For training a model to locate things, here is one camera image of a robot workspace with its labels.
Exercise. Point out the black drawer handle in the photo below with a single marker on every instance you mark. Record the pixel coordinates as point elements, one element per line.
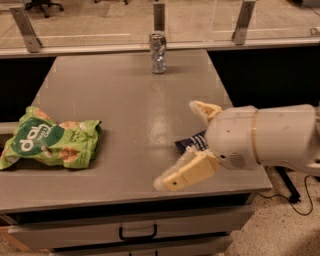
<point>133,233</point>

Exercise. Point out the grey upper drawer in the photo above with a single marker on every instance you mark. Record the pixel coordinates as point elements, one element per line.
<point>104,230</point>

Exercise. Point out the middle metal bracket post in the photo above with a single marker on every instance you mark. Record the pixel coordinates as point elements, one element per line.
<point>159,16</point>

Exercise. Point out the right metal bracket post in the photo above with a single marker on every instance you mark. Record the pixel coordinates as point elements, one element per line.
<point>240,34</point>

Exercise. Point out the green rice chip bag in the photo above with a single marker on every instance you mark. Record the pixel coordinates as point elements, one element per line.
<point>71,144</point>

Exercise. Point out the dark blue snack packet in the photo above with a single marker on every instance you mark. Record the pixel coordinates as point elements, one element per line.
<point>198,141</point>

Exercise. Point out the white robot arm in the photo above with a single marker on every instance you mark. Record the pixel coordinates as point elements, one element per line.
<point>287,137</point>

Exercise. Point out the black metal stand leg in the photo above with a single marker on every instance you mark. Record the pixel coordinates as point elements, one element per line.
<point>294,194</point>

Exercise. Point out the left metal bracket post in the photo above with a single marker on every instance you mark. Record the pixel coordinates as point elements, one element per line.
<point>32,42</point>

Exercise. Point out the silver redbull can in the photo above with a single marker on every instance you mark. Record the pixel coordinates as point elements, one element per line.
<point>157,44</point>

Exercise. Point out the grey lower drawer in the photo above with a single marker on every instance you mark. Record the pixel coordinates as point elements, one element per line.
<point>199,246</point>

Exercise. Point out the metal bracket post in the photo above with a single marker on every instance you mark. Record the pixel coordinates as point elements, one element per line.
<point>240,34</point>
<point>32,42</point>
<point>159,16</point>

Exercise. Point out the black office chair base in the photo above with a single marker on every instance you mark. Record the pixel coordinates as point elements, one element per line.
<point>40,5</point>

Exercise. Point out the grey drawer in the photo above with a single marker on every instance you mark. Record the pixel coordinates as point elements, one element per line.
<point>199,246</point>
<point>104,230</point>

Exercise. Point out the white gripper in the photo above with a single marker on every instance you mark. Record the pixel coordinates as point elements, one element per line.
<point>233,136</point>

